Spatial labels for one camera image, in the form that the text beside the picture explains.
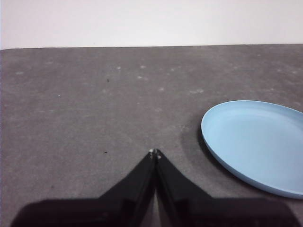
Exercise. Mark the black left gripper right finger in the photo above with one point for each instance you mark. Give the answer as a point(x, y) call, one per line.
point(201, 212)

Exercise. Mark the light blue round plate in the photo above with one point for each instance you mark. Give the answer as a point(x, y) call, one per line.
point(255, 146)

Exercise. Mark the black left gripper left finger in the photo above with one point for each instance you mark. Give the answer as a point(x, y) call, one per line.
point(118, 210)

